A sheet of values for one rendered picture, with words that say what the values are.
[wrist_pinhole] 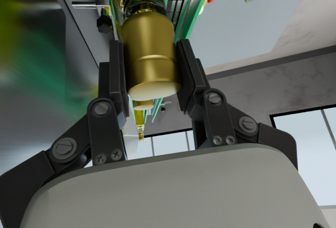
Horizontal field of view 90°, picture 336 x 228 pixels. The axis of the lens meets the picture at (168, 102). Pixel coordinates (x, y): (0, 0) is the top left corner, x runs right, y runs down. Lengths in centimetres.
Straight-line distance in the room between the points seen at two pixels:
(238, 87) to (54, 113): 317
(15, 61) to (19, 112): 5
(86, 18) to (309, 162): 333
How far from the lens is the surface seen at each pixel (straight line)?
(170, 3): 50
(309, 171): 343
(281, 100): 339
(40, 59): 26
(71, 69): 45
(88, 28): 56
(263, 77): 344
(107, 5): 37
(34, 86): 24
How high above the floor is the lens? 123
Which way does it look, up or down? 15 degrees down
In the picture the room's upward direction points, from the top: 172 degrees clockwise
